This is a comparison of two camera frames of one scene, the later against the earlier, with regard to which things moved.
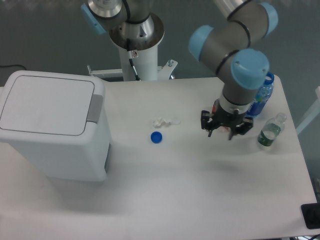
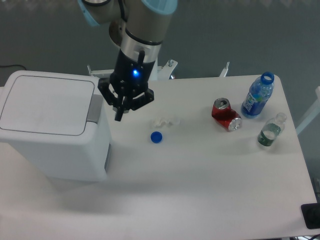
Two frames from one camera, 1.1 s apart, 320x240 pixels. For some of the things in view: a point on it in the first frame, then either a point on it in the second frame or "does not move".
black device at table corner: (311, 213) does not move
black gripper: (240, 124) -> (130, 77)
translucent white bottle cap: (176, 121) does not move
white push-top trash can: (60, 123) does not move
